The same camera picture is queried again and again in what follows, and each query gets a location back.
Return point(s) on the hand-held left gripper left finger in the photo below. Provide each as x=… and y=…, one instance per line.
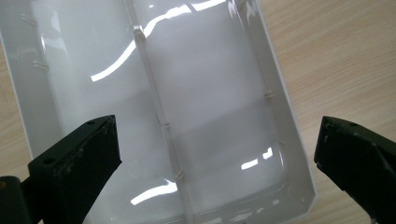
x=77, y=165

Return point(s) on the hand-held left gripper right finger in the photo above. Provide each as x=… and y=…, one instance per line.
x=361, y=161

